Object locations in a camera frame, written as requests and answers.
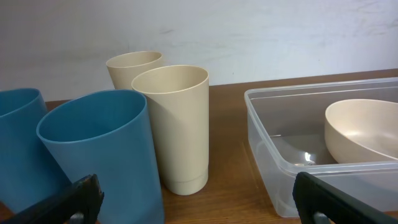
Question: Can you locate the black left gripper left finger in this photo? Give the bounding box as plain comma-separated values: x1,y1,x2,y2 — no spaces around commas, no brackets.
2,174,104,224

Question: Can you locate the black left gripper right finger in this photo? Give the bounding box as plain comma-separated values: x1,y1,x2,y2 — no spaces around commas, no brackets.
292,172,397,224

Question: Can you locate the cream bowl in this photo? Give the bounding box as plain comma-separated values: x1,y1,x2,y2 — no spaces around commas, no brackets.
325,99,397,164

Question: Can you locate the clear plastic storage container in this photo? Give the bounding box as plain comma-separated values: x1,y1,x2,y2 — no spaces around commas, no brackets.
244,78,397,218

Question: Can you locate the blue cup left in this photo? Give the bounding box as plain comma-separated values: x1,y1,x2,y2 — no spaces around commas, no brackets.
1,88,70,213

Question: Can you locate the blue cup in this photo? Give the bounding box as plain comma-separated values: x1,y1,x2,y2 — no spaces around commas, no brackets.
1,88,70,213
36,90,165,223

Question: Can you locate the blue cup right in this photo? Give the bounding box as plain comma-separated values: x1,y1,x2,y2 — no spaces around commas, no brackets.
36,90,165,223

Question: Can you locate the cream cup rear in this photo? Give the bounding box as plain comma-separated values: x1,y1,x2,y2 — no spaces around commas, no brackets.
106,51,164,90

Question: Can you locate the cream cup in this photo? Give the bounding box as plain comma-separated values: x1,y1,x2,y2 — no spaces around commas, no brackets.
106,51,164,90
131,65,210,195

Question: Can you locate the cream cup front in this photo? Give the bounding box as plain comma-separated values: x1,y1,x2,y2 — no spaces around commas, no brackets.
131,65,210,195

